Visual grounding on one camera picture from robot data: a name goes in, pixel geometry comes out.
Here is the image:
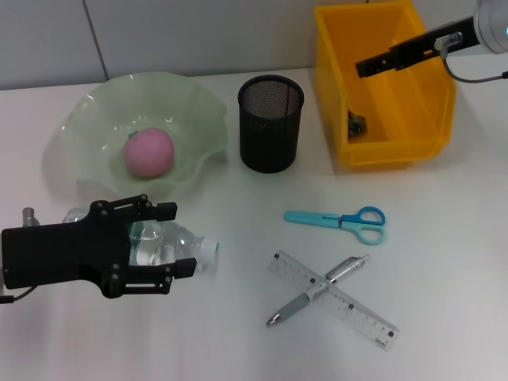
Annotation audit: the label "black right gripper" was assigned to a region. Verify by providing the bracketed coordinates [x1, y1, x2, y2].
[355, 16, 481, 79]

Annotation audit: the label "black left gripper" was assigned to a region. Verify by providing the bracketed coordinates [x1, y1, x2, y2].
[1, 194, 198, 299]

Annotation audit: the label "clear plastic water bottle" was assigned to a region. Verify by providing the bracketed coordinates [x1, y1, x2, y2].
[63, 206, 221, 275]

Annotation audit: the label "green plastic wrapper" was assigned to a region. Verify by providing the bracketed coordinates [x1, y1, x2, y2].
[347, 110, 368, 140]

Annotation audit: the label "pink peach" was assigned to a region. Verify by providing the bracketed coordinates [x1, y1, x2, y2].
[122, 127, 175, 179]

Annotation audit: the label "blue scissors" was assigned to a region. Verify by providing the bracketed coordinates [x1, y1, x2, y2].
[283, 205, 388, 245]

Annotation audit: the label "black mesh pen holder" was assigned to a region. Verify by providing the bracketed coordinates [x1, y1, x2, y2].
[237, 75, 306, 175]

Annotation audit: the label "silver pen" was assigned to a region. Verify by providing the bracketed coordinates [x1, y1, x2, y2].
[265, 253, 371, 327]

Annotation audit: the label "green glass fruit plate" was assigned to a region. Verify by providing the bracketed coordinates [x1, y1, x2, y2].
[61, 71, 230, 203]

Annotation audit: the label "transparent plastic ruler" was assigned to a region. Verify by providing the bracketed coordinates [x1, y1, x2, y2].
[267, 248, 399, 352]

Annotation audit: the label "yellow plastic bin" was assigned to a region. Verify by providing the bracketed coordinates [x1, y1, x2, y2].
[314, 0, 457, 170]

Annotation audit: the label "right gripper cable with plug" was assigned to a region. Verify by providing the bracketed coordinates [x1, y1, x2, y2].
[434, 31, 508, 83]

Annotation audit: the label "gripper cable with plug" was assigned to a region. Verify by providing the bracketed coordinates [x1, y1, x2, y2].
[434, 31, 508, 83]
[0, 206, 39, 305]

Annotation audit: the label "left gripper cable with plug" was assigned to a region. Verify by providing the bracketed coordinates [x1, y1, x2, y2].
[0, 206, 39, 305]

